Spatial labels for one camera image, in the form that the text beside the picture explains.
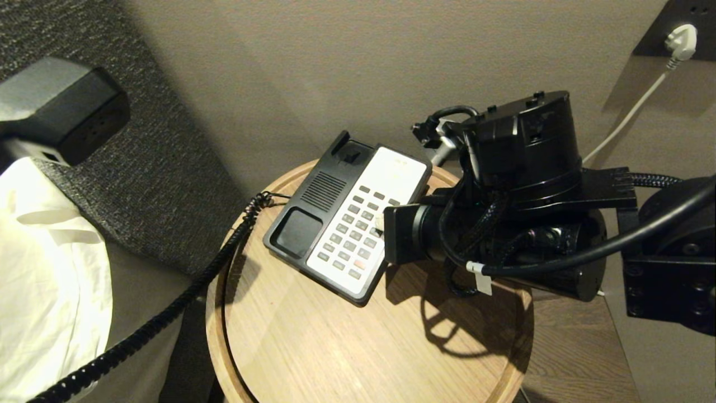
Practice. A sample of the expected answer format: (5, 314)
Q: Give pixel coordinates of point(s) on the white bed sheet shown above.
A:
(50, 280)

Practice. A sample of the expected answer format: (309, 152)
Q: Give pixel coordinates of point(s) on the round wooden side table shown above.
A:
(335, 352)

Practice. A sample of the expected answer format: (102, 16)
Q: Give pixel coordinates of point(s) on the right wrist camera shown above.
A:
(442, 146)

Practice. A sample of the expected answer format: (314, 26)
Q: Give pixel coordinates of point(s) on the black and white phone base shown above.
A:
(386, 184)

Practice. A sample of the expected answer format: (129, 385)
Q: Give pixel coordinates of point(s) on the grey fabric headboard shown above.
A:
(168, 168)

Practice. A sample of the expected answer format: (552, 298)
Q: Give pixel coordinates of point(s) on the white power plug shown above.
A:
(682, 42)

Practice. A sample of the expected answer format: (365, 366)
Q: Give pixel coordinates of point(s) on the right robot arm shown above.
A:
(526, 145)

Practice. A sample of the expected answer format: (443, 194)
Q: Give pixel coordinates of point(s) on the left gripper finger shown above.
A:
(27, 150)

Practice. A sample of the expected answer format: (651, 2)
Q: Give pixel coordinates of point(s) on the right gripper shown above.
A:
(401, 235)

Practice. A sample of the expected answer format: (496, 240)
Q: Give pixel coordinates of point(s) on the black wall outlet plate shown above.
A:
(654, 33)

